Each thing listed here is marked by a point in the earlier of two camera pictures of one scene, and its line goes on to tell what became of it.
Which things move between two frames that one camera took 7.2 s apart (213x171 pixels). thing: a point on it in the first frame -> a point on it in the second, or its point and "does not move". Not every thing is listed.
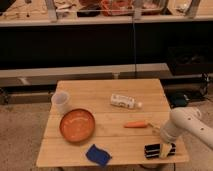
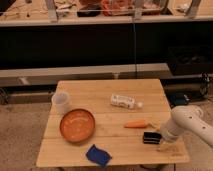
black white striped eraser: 153,150 -> 152,137
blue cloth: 97,155 does not move
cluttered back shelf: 27,13 does not move
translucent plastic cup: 60,100 does not move
